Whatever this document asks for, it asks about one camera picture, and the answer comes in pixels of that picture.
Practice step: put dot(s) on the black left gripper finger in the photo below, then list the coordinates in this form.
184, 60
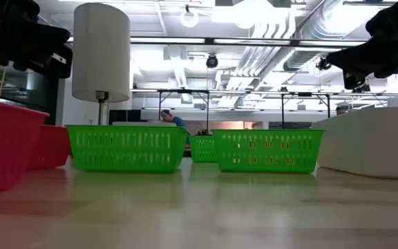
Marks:
43, 39
55, 64

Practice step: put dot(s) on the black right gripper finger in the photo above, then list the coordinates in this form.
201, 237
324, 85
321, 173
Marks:
371, 57
353, 80

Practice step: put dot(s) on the red plastic basket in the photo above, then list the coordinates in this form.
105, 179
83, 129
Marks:
5, 145
52, 145

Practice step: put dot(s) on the green plastic basket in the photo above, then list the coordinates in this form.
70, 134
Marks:
268, 169
126, 168
202, 138

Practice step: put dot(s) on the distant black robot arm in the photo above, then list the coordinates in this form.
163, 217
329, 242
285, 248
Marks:
204, 132

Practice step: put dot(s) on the black ceiling spotlight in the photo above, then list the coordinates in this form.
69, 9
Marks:
362, 89
323, 64

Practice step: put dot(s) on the person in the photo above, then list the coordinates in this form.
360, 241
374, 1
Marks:
176, 121
341, 110

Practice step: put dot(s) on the white shade table lamp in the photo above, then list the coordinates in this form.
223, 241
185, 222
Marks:
100, 52

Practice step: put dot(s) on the white plastic bin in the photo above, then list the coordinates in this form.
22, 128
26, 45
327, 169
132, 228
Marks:
365, 148

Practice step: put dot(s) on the white distant table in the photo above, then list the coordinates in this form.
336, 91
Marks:
143, 123

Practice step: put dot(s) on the black distant rig frame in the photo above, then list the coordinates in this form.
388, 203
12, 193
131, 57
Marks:
183, 91
304, 94

